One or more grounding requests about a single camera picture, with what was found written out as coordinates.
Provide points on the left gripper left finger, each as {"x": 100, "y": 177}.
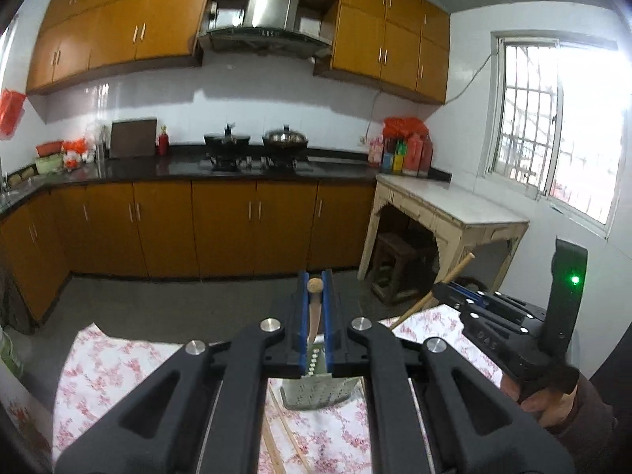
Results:
{"x": 289, "y": 354}

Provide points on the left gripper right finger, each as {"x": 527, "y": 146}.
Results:
{"x": 337, "y": 312}

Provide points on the lower wooden kitchen cabinets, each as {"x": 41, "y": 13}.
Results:
{"x": 181, "y": 229}

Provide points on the wooden kitchen cabinets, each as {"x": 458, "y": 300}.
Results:
{"x": 399, "y": 46}
{"x": 181, "y": 229}

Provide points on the upper wooden kitchen cabinets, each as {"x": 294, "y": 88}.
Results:
{"x": 399, "y": 46}

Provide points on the person's right hand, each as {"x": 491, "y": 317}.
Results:
{"x": 550, "y": 406}

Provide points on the chopstick on table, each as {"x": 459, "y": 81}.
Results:
{"x": 289, "y": 432}
{"x": 274, "y": 454}

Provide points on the dark wooden stool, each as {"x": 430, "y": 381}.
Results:
{"x": 399, "y": 268}

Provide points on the cream wooden side table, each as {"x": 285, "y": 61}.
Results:
{"x": 460, "y": 220}

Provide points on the floral pink white tablecloth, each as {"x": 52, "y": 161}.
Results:
{"x": 318, "y": 424}

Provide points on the condiment boxes group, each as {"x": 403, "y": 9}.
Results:
{"x": 410, "y": 156}

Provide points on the red bag on side table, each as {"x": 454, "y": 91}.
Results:
{"x": 403, "y": 128}

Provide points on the black wok on stove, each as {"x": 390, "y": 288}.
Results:
{"x": 228, "y": 147}

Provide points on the barred window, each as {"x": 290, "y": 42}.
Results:
{"x": 557, "y": 127}

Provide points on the red bottle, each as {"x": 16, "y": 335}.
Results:
{"x": 163, "y": 141}

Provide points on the dark cutting board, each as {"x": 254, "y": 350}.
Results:
{"x": 132, "y": 139}

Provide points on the red and green basins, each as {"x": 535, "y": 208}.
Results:
{"x": 49, "y": 157}

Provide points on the steel range hood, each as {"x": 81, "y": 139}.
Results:
{"x": 292, "y": 28}

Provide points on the red plastic bag on wall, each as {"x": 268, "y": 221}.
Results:
{"x": 11, "y": 109}

